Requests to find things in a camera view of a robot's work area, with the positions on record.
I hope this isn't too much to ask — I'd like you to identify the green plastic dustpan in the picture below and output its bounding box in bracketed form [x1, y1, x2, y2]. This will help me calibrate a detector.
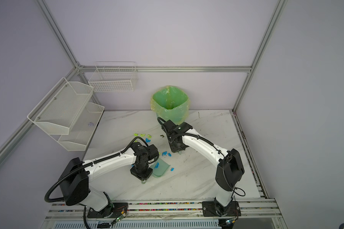
[141, 158, 170, 184]

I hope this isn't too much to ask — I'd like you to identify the aluminium frame post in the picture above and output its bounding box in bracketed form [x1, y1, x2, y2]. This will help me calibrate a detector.
[34, 0, 80, 69]

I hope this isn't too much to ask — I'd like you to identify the white wire wall basket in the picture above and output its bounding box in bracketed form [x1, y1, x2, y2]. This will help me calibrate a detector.
[88, 62, 139, 93]

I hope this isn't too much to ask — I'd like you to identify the white mesh wall shelf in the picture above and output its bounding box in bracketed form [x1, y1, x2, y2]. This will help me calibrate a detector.
[27, 78, 104, 151]

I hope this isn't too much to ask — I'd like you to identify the yellow-green bin liner bag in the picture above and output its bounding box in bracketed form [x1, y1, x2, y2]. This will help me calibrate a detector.
[150, 85, 190, 126]

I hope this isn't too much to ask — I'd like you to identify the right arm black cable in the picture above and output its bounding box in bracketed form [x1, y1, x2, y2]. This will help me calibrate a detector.
[157, 116, 246, 198]

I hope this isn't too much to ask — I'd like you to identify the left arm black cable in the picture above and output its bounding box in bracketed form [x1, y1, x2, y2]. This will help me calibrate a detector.
[44, 136, 150, 229]

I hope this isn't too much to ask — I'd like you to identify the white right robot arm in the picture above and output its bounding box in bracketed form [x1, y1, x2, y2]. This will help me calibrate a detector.
[157, 117, 245, 217]

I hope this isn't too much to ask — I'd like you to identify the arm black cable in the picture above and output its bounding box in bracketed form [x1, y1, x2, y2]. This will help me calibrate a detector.
[44, 136, 150, 229]
[157, 116, 246, 198]

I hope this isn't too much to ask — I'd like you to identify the blue paper scrap pair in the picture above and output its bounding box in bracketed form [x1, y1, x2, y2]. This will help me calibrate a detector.
[162, 151, 172, 157]

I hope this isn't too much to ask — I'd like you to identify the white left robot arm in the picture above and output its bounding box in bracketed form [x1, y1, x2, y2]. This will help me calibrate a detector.
[59, 142, 159, 218]

